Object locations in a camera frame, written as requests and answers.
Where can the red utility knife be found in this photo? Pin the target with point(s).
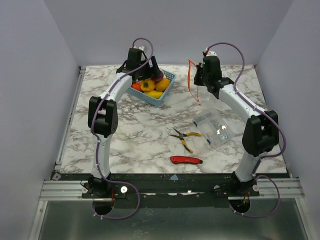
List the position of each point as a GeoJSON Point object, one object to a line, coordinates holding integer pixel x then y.
{"type": "Point", "coordinates": [178, 159]}

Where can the purple toy onion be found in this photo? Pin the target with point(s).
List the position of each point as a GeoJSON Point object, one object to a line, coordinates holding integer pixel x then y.
{"type": "Point", "coordinates": [158, 78]}

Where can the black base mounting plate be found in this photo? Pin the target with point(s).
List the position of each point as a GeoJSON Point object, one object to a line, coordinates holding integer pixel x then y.
{"type": "Point", "coordinates": [180, 190]}

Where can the clear plastic screw box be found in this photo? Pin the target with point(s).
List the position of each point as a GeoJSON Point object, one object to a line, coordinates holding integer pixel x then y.
{"type": "Point", "coordinates": [213, 128]}

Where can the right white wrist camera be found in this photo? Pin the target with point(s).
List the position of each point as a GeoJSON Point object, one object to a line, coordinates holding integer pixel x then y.
{"type": "Point", "coordinates": [207, 52]}

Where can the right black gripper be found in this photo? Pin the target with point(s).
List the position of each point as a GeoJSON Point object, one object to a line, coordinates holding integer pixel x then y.
{"type": "Point", "coordinates": [198, 78]}

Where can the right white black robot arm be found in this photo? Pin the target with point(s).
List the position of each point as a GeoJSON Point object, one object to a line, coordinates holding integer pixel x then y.
{"type": "Point", "coordinates": [260, 133]}

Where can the orange toy citrus fruit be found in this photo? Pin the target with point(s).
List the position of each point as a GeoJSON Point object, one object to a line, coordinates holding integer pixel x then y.
{"type": "Point", "coordinates": [162, 85]}

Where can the clear orange-zip bag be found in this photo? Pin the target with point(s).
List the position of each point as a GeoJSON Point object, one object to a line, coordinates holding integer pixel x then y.
{"type": "Point", "coordinates": [202, 97]}

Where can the yellow handled pliers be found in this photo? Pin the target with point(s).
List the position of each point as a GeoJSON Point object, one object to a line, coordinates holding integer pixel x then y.
{"type": "Point", "coordinates": [182, 137]}

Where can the yellow toy bell pepper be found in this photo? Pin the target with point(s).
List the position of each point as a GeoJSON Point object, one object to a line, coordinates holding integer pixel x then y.
{"type": "Point", "coordinates": [147, 85]}

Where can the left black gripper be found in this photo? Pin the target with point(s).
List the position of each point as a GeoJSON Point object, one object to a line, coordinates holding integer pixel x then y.
{"type": "Point", "coordinates": [152, 72]}

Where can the yellow toy lemon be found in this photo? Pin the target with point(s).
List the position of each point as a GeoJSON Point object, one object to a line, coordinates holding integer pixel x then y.
{"type": "Point", "coordinates": [154, 94]}

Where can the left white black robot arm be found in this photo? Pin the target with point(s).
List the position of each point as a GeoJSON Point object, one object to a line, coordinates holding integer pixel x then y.
{"type": "Point", "coordinates": [103, 113]}

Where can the light blue plastic basket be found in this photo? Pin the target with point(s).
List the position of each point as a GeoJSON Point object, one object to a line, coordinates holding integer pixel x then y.
{"type": "Point", "coordinates": [149, 99]}

